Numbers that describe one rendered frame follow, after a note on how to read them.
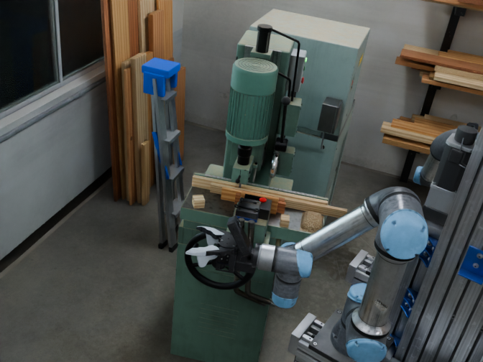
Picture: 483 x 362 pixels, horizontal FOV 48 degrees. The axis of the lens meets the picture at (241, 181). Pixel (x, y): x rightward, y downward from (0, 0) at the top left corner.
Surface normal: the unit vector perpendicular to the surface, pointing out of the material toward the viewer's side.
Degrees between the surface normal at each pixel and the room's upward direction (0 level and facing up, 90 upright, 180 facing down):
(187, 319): 90
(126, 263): 0
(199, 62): 90
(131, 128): 87
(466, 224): 90
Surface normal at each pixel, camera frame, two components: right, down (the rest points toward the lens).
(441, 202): -0.56, 0.38
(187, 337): -0.18, 0.50
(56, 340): 0.11, -0.85
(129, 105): 0.94, 0.23
